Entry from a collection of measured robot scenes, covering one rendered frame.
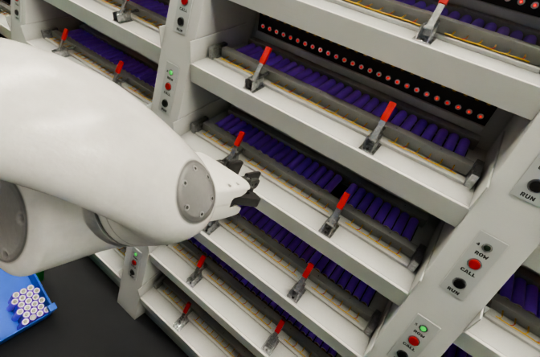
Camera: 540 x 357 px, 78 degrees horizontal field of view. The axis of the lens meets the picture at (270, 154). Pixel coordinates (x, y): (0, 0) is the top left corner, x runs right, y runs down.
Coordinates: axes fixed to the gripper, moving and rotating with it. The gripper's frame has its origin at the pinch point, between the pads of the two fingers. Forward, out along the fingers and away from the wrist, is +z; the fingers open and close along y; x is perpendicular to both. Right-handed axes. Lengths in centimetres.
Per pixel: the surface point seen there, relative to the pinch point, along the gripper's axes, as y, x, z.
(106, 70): -66, -4, 24
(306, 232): 9.4, -10.2, 19.5
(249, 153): -12.2, -3.5, 24.5
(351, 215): 15.1, -3.7, 24.4
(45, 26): -100, -2, 24
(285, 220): 4.3, -10.7, 19.8
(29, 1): -100, 4, 18
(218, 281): -9, -43, 33
